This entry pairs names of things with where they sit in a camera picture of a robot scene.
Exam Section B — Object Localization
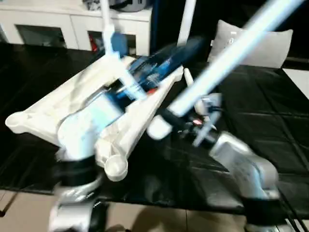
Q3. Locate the grey pot on cabinet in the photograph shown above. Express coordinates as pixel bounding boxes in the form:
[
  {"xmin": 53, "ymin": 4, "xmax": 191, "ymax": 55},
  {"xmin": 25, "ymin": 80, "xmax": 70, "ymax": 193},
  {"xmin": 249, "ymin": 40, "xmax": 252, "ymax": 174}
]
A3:
[{"xmin": 109, "ymin": 0, "xmax": 153, "ymax": 12}]

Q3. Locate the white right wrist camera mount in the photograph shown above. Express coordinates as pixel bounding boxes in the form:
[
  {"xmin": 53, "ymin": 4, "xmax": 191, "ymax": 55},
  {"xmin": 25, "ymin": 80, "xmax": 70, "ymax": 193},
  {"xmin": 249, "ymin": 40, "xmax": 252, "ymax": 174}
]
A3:
[{"xmin": 192, "ymin": 92, "xmax": 223, "ymax": 147}]

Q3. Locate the black table mat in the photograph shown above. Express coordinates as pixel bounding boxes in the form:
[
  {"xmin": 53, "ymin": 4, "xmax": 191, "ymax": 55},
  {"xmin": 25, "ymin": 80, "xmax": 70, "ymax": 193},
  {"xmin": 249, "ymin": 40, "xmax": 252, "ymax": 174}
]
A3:
[{"xmin": 0, "ymin": 41, "xmax": 309, "ymax": 216}]

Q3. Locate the grey pillow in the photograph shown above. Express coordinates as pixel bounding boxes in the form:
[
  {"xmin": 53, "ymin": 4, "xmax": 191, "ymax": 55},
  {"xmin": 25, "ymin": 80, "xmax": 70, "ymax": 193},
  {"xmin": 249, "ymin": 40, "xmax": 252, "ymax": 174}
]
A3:
[{"xmin": 207, "ymin": 19, "xmax": 295, "ymax": 69}]

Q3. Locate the white glass-door cabinet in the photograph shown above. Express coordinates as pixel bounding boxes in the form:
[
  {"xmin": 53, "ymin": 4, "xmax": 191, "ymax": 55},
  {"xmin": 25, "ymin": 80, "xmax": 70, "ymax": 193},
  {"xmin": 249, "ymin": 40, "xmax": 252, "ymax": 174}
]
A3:
[{"xmin": 0, "ymin": 1, "xmax": 153, "ymax": 53}]

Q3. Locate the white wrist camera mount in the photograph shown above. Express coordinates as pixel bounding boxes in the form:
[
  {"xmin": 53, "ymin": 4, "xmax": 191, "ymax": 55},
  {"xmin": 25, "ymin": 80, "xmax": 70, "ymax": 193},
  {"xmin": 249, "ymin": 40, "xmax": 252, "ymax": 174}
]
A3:
[
  {"xmin": 192, "ymin": 92, "xmax": 223, "ymax": 147},
  {"xmin": 102, "ymin": 23, "xmax": 148, "ymax": 102}
]

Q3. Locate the white plastic table top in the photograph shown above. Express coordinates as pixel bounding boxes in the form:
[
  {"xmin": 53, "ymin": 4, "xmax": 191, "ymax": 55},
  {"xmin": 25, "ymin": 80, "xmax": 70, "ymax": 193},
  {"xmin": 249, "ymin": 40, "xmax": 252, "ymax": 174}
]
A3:
[{"xmin": 4, "ymin": 51, "xmax": 184, "ymax": 182}]

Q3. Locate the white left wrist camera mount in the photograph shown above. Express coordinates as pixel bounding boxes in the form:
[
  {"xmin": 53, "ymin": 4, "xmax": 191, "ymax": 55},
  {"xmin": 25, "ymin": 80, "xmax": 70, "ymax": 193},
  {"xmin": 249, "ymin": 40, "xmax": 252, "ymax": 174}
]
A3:
[{"xmin": 102, "ymin": 23, "xmax": 148, "ymax": 102}]

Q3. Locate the white plastic table leg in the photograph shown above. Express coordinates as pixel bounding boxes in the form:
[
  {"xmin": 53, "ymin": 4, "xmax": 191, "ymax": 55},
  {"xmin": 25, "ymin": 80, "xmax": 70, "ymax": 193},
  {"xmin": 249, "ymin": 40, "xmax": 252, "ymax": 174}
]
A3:
[
  {"xmin": 99, "ymin": 0, "xmax": 122, "ymax": 59},
  {"xmin": 146, "ymin": 0, "xmax": 305, "ymax": 141},
  {"xmin": 177, "ymin": 0, "xmax": 198, "ymax": 47},
  {"xmin": 183, "ymin": 67, "xmax": 195, "ymax": 88}
]

